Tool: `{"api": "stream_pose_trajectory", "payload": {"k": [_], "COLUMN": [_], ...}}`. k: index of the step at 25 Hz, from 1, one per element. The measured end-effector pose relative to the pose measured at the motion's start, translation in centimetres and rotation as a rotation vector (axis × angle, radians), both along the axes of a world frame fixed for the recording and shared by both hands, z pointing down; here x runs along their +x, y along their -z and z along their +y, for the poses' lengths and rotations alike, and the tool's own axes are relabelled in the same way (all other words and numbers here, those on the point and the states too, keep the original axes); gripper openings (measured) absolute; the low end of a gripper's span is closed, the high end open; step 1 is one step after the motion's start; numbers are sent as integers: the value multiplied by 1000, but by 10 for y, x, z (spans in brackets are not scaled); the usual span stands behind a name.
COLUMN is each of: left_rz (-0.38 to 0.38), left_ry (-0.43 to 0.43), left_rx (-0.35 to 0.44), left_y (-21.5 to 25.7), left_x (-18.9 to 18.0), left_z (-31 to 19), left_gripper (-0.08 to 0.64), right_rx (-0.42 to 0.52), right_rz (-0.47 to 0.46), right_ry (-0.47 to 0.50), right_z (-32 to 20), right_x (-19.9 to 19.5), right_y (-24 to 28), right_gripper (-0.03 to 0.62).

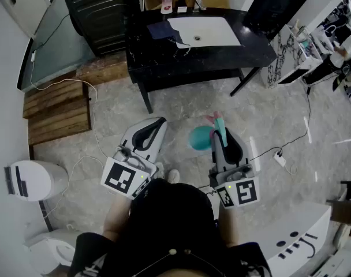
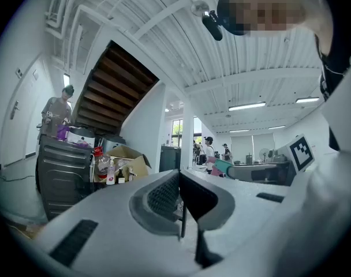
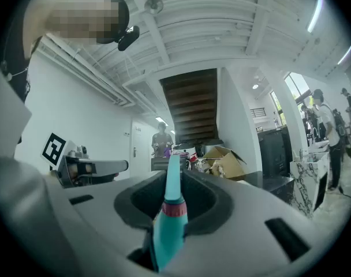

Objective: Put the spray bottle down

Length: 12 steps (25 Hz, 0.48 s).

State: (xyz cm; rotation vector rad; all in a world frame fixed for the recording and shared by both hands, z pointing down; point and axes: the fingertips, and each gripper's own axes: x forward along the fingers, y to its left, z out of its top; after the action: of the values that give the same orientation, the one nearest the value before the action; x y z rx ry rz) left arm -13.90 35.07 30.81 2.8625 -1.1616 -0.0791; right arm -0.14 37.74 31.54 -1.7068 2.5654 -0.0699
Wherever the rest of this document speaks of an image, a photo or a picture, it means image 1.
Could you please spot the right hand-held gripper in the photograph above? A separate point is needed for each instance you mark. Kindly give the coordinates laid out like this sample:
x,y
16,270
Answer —
x,y
242,192

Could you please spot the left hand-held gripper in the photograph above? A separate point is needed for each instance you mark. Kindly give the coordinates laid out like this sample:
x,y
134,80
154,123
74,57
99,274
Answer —
x,y
119,177

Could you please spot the person's left forearm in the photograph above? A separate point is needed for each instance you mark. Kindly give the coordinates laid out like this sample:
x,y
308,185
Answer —
x,y
116,218

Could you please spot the person's right forearm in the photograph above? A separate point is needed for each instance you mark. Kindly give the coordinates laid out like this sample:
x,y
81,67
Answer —
x,y
230,226

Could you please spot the person's white shoe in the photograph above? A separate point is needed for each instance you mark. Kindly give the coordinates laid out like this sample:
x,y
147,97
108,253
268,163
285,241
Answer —
x,y
173,176
159,169

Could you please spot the white power strip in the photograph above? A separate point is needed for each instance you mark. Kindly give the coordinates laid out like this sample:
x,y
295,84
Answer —
x,y
280,159

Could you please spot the wooden slatted platform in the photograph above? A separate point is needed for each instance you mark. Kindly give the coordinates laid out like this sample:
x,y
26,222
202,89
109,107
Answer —
x,y
57,111

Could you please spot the person's black clothing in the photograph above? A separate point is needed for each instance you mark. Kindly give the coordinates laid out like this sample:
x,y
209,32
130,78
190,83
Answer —
x,y
169,226

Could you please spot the black marble table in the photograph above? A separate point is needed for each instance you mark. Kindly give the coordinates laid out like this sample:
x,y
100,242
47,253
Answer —
x,y
250,53

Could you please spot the dark blue cloth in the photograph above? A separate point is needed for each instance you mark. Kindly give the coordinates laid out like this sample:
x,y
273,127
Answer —
x,y
161,30

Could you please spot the marble patterned shelf unit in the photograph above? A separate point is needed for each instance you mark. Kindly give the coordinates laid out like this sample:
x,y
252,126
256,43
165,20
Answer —
x,y
288,56

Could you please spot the white trash bin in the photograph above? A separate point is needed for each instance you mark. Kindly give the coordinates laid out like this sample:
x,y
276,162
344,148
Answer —
x,y
40,180

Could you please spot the white sink basin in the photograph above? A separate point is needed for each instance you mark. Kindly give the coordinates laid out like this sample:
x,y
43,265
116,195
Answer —
x,y
210,29

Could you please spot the brown box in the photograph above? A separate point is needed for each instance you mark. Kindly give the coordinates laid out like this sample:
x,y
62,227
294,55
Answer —
x,y
341,211

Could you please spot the black ribbed cabinet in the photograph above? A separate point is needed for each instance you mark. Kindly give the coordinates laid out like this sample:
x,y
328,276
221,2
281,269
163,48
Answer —
x,y
100,16

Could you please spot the small white box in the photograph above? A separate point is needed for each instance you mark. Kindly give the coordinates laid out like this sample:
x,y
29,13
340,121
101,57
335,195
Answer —
x,y
182,9

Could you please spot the white toilet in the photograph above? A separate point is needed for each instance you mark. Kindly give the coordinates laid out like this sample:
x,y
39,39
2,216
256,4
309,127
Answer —
x,y
54,250

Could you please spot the chrome faucet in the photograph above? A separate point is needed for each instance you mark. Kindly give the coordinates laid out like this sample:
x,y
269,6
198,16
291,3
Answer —
x,y
199,3

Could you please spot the black tall panel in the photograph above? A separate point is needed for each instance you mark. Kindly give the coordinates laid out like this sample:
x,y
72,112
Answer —
x,y
276,4

